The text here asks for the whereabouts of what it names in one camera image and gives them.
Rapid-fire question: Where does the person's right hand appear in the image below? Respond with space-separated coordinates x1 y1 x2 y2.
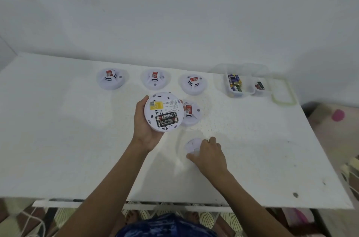
186 136 230 183

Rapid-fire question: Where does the white battery cover plate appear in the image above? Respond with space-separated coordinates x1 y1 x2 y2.
184 138 209 159

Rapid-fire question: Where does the white cable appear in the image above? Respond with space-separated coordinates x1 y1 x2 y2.
16 206 47 237

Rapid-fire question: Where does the person's right foot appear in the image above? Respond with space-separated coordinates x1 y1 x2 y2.
185 211 201 225

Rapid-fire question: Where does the cream fabric with pink dots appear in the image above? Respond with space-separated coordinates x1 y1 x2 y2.
308 104 359 206

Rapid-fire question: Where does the pile of assorted batteries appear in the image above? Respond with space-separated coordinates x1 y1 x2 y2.
227 73 243 92

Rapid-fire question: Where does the person's left forearm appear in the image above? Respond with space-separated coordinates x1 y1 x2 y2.
55 140 149 237

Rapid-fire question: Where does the person's foot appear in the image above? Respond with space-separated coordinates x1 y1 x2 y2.
125 211 138 226
185 211 201 225

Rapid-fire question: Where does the white table frame rail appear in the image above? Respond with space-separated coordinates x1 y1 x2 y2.
31 200 234 213

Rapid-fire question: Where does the clear lid with green rim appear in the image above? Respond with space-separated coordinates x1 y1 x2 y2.
270 77 297 106

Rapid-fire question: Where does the person's left foot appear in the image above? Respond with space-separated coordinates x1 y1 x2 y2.
125 211 138 226

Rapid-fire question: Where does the person's right forearm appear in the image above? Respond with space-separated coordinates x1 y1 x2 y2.
216 172 293 237

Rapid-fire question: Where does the person's blue clothing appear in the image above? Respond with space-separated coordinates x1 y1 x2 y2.
116 213 220 237

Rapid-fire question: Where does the person's left hand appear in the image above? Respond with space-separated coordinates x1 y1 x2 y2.
132 95 166 153

